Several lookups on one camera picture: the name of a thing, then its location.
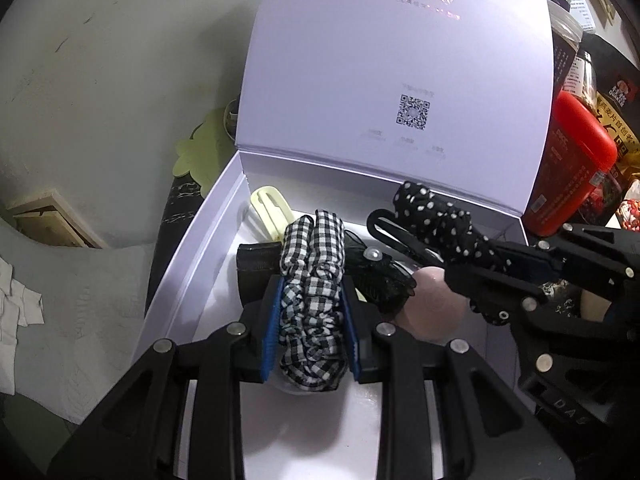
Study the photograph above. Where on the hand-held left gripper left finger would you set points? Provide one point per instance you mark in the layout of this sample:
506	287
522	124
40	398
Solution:
270	330

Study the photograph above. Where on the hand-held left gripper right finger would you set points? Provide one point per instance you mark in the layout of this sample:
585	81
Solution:
350	330

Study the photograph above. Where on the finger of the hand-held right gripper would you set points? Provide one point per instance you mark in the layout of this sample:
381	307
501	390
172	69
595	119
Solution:
500	290
575	250

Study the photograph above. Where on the black lace claw clip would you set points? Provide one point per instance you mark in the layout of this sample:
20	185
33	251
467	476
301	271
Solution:
380	280

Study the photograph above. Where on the black white gingham scrunchie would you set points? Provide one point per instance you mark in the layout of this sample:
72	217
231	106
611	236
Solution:
312	285

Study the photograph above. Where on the brown hair band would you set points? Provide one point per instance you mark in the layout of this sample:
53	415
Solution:
255	265

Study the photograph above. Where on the black polka-dot scrunchie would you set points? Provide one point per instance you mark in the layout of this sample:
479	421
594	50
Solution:
435	220

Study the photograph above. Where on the black banana hair clip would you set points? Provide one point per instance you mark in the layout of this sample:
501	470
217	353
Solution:
385	225

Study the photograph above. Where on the cream banana hair clip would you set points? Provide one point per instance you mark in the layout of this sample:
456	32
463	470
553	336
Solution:
270	210

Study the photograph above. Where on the lavender gift box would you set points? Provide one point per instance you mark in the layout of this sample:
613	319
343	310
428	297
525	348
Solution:
375	60

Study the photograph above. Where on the red canister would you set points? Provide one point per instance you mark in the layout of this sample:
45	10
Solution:
570	160

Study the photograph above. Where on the black oats bag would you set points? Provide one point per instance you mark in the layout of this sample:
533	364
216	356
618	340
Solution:
620	110

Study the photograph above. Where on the glass jar black lid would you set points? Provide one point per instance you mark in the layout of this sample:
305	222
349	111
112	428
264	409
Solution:
585	80

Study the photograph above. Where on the grey chair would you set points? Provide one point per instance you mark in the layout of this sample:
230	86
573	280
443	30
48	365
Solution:
100	310

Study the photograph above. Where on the green flower-shaped mat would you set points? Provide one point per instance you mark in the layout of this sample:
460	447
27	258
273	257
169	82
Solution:
200	155

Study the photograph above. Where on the large dark brown jar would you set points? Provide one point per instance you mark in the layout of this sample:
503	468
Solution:
565	50

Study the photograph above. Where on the white cloth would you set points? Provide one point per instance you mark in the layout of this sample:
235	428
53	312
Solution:
10	320

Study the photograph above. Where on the wooden frame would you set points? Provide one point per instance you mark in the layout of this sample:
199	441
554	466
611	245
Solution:
55	220

